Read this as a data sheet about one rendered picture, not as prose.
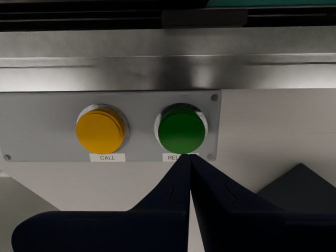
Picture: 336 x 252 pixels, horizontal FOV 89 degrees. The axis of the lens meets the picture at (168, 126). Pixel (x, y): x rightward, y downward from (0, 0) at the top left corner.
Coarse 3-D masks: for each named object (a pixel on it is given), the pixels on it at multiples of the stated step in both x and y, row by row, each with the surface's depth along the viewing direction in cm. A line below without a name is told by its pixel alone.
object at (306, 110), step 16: (224, 96) 24; (240, 96) 24; (256, 96) 24; (272, 96) 24; (288, 96) 24; (304, 96) 24; (320, 96) 24; (224, 112) 25; (240, 112) 25; (256, 112) 25; (272, 112) 25; (288, 112) 25; (304, 112) 25; (320, 112) 25; (224, 128) 26; (240, 128) 26; (256, 128) 26; (272, 128) 26; (288, 128) 26; (304, 128) 26; (320, 128) 26
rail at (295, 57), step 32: (0, 32) 13; (32, 32) 13; (64, 32) 13; (96, 32) 13; (128, 32) 13; (160, 32) 13; (192, 32) 13; (224, 32) 13; (256, 32) 13; (288, 32) 13; (320, 32) 13; (0, 64) 14; (32, 64) 14; (64, 64) 14; (96, 64) 14; (128, 64) 14; (160, 64) 14; (192, 64) 14; (224, 64) 14; (256, 64) 14; (288, 64) 13; (320, 64) 13
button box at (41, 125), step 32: (0, 96) 15; (32, 96) 15; (64, 96) 15; (96, 96) 15; (128, 96) 14; (160, 96) 14; (192, 96) 14; (0, 128) 16; (32, 128) 16; (64, 128) 16; (128, 128) 15; (32, 160) 17; (64, 160) 17; (96, 160) 16; (128, 160) 16; (160, 160) 16
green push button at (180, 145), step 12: (180, 108) 14; (168, 120) 14; (180, 120) 14; (192, 120) 14; (168, 132) 14; (180, 132) 14; (192, 132) 14; (204, 132) 14; (168, 144) 15; (180, 144) 15; (192, 144) 14
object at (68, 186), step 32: (0, 160) 28; (224, 160) 28; (256, 160) 28; (288, 160) 27; (320, 160) 27; (64, 192) 30; (96, 192) 30; (128, 192) 30; (256, 192) 30; (192, 224) 32
